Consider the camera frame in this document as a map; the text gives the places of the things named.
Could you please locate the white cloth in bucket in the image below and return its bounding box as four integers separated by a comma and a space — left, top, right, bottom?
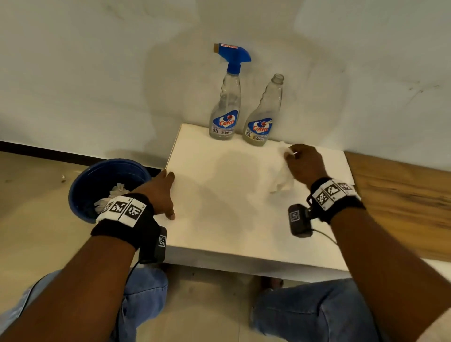
94, 183, 131, 215

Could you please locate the clear open bottle without cap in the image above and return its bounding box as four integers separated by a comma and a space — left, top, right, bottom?
242, 73, 285, 147

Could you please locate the person's left leg in jeans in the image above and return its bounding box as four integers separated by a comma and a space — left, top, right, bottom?
0, 266, 169, 342

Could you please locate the thin black camera cable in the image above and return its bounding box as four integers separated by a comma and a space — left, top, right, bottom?
312, 229, 338, 245
124, 261, 141, 284

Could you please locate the black left wristband with markers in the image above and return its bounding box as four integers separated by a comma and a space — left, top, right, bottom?
91, 193, 161, 251

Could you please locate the thin black right camera cable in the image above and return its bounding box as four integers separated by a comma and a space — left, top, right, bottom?
312, 229, 338, 245

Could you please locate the thin black left camera cable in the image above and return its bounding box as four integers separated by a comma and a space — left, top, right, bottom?
124, 261, 141, 284

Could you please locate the white tissue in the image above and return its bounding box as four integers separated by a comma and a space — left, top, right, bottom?
269, 141, 296, 194

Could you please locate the black right wristband with markers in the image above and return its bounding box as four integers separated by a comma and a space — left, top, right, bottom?
309, 177, 366, 225

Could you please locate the white low table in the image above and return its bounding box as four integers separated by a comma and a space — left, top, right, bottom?
155, 123, 356, 283

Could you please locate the blue plastic bucket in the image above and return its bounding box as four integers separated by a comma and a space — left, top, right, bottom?
68, 159, 152, 225

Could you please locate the person's left hand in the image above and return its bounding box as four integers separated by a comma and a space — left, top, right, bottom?
132, 170, 176, 221

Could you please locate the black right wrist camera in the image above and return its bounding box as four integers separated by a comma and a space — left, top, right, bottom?
288, 204, 314, 238

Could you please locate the person's left forearm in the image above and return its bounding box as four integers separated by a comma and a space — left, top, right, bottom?
0, 235, 136, 342

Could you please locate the person's right hand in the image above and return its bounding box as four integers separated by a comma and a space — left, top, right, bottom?
284, 144, 330, 187

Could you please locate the person's right forearm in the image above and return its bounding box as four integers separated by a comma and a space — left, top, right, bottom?
330, 207, 451, 342

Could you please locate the black wristband with markers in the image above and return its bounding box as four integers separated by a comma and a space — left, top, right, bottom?
91, 193, 161, 251
309, 177, 366, 225

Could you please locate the black skirting board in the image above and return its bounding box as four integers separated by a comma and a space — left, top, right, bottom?
0, 140, 163, 177

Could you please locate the person's leg in jeans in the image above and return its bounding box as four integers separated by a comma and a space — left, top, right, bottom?
250, 278, 385, 342
0, 266, 169, 342

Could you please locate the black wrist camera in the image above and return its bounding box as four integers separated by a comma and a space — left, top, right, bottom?
138, 226, 167, 265
288, 204, 314, 238

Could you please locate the person's right leg in jeans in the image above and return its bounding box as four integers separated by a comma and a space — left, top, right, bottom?
250, 278, 385, 342

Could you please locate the brown wooden board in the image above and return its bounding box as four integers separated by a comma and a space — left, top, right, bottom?
344, 151, 451, 262

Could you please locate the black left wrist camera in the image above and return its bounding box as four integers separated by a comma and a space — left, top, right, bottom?
138, 226, 167, 265

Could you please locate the clear spray bottle blue trigger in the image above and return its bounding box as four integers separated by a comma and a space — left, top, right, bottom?
209, 43, 252, 141

